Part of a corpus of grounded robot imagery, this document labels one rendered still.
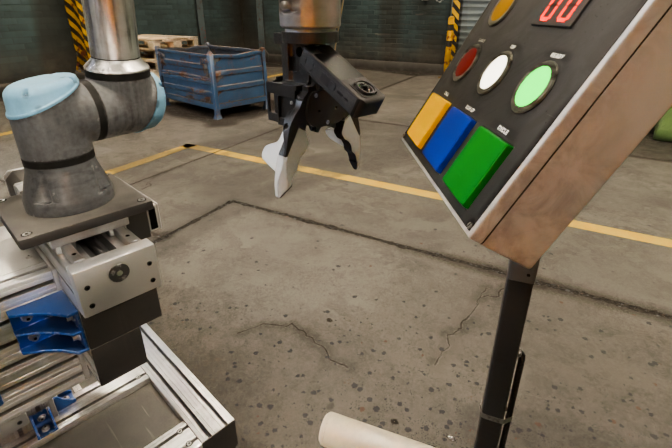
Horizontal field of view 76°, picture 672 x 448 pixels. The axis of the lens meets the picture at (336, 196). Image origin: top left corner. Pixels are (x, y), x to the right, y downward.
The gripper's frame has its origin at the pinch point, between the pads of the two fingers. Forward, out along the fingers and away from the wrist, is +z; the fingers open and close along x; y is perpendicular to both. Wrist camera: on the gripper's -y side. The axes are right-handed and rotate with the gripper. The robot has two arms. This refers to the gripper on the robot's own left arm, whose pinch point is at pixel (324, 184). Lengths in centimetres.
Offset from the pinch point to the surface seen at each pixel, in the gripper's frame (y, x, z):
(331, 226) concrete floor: 115, -117, 93
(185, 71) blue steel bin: 441, -207, 46
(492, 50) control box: -13.8, -17.2, -17.6
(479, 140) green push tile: -19.8, -4.2, -9.6
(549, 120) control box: -27.3, -1.5, -13.5
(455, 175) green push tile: -18.5, -2.3, -5.7
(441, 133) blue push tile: -11.8, -10.0, -7.6
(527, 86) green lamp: -23.1, -6.3, -15.4
